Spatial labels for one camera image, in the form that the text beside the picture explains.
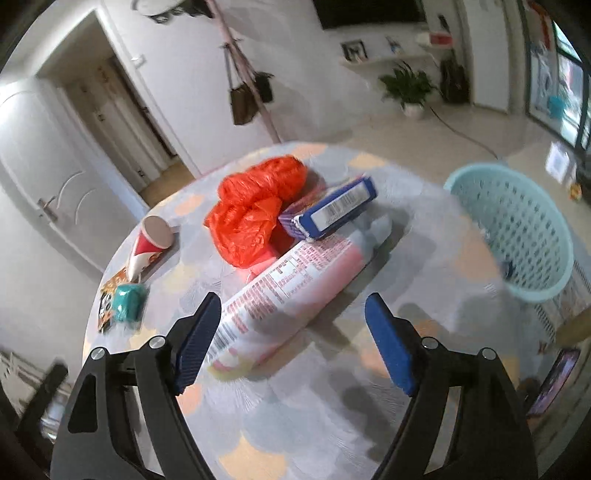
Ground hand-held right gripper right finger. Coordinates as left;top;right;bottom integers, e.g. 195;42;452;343
365;292;539;480

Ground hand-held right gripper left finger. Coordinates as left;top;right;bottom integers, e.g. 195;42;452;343
50;292;222;480

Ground teal wrapper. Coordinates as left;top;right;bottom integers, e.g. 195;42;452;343
112;282;147;330

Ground pink white snack bag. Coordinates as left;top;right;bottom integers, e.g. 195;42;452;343
203;231;370;376

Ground orange printed snack packet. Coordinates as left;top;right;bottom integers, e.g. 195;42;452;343
98;268;130;332

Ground red white paper cup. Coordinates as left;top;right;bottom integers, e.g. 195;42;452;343
126;215;174;283

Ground blue purple cardboard box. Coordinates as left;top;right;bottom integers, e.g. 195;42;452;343
278;174;378;241

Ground orange plastic bag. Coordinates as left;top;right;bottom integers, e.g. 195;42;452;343
204;156;309;268

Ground light teal plastic basket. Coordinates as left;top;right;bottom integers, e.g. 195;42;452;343
443;163;574;304

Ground smartphone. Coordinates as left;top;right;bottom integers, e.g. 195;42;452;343
526;348;581;418

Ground dark chair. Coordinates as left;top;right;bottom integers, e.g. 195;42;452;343
0;360;70;480

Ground white door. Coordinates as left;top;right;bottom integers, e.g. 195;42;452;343
0;78;149;278

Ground brown handbag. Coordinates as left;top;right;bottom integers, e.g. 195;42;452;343
230;83;259;126

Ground green potted plant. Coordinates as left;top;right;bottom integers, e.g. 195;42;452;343
379;61;439;120

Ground black bag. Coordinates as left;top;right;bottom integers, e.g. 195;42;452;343
254;71;276;104

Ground dark tall bag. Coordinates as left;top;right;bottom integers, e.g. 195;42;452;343
440;48;471;104

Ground pink coat rack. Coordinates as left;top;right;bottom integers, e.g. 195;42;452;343
203;0;282;145

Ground black television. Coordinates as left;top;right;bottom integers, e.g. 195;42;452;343
313;0;428;31

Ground black floor cable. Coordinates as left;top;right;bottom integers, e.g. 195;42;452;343
429;106;504;160

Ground white wall shelf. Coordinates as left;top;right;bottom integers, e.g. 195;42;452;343
339;51;439;71

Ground black white photo frame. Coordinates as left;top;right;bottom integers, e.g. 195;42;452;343
341;41;369;62

